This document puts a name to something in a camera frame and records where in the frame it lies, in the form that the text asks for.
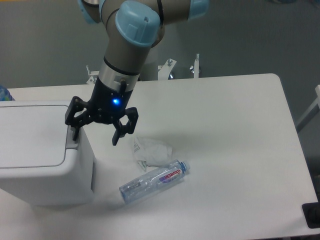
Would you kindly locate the clear plastic water bottle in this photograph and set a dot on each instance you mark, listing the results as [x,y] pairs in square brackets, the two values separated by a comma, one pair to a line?
[154,180]

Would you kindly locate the blue green patterned object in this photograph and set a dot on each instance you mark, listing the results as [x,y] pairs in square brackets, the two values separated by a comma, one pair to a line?
[5,94]

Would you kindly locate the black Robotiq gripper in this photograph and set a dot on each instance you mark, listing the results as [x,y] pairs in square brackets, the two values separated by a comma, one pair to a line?
[106,106]

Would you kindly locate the black clamp at table corner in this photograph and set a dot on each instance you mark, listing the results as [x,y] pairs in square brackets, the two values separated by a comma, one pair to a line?
[312,214]

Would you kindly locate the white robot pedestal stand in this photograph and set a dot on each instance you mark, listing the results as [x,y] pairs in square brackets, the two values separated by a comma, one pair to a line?
[170,70]

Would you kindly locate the white frame at right edge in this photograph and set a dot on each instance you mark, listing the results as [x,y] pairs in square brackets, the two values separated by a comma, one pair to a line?
[310,112]

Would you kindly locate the crumpled white plastic wrapper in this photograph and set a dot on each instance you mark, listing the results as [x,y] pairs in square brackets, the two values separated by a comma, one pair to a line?
[149,152]

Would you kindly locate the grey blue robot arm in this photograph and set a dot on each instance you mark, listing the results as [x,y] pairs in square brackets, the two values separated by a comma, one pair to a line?
[133,27]

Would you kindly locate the white push-lid trash can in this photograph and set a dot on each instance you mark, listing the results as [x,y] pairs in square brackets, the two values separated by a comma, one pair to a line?
[40,163]

